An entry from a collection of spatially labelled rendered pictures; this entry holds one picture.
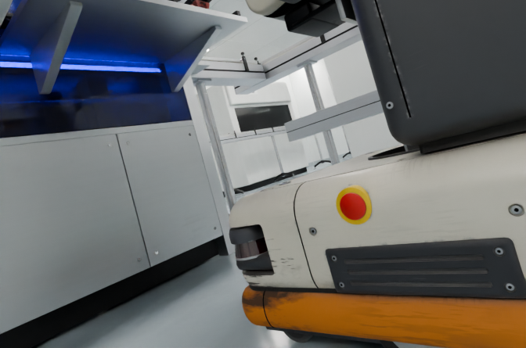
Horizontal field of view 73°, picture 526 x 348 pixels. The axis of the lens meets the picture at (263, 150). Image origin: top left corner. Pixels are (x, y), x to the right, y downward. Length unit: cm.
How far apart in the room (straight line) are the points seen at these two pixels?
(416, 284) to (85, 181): 105
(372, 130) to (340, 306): 209
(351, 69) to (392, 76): 214
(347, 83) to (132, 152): 170
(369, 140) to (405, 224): 213
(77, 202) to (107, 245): 17
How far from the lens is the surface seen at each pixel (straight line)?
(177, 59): 153
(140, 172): 138
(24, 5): 111
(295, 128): 216
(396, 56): 49
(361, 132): 261
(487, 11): 48
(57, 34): 116
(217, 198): 157
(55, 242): 125
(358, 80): 260
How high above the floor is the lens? 32
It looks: 3 degrees up
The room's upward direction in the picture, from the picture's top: 16 degrees counter-clockwise
